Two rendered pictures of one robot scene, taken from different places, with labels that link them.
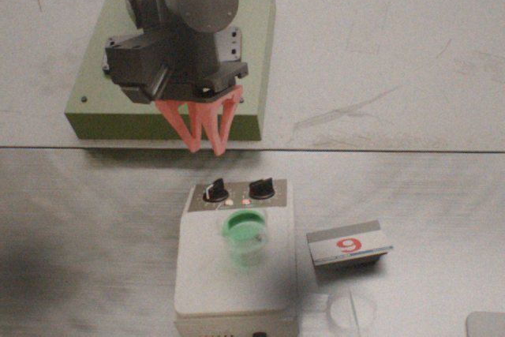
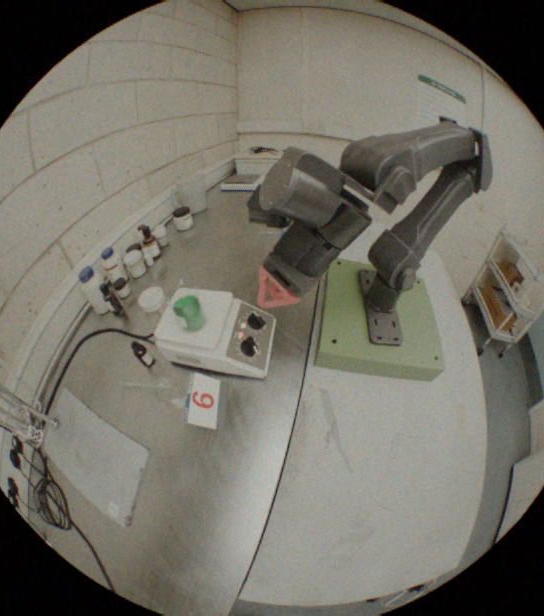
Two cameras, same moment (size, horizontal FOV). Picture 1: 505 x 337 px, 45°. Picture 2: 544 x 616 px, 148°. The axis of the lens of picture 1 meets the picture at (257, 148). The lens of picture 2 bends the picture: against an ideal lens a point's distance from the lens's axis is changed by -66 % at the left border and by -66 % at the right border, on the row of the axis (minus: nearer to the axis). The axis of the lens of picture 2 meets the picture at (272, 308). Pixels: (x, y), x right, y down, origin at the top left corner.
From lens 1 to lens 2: 0.56 m
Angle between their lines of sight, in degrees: 53
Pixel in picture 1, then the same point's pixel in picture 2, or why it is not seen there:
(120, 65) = not seen: hidden behind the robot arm
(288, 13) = (429, 390)
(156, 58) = not seen: hidden behind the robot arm
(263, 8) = (423, 362)
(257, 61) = (372, 356)
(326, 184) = (265, 403)
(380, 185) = (254, 440)
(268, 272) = (175, 329)
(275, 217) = (208, 340)
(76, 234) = not seen: hidden behind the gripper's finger
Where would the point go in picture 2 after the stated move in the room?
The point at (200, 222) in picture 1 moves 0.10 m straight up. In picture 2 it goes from (223, 300) to (213, 254)
